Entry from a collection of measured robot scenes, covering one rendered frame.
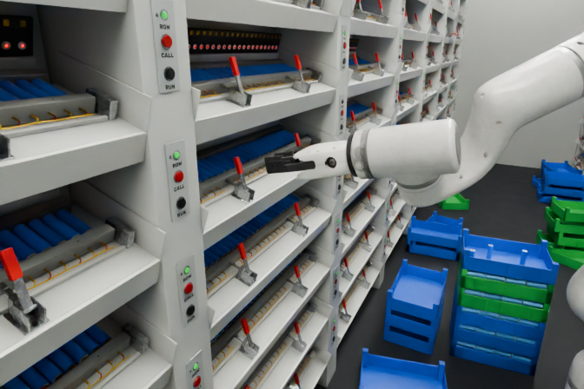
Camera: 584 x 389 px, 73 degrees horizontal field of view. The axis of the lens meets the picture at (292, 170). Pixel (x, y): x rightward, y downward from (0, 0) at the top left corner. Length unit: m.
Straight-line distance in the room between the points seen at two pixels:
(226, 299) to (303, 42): 0.74
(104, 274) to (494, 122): 0.61
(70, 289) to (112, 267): 0.06
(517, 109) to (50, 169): 0.62
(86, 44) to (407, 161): 0.49
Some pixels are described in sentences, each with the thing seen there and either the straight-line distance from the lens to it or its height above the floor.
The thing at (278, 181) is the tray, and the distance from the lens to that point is 0.93.
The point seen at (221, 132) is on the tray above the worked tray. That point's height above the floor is 1.05.
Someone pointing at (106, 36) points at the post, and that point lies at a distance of 0.61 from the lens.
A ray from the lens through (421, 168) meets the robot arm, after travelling 0.63.
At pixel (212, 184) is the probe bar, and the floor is 0.93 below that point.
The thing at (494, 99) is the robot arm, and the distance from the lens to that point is 0.67.
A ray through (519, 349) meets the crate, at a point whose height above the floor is 0.11.
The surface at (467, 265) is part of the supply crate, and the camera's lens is 1.65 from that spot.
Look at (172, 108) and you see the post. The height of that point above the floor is 1.11.
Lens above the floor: 1.19
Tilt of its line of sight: 17 degrees down
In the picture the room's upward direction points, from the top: straight up
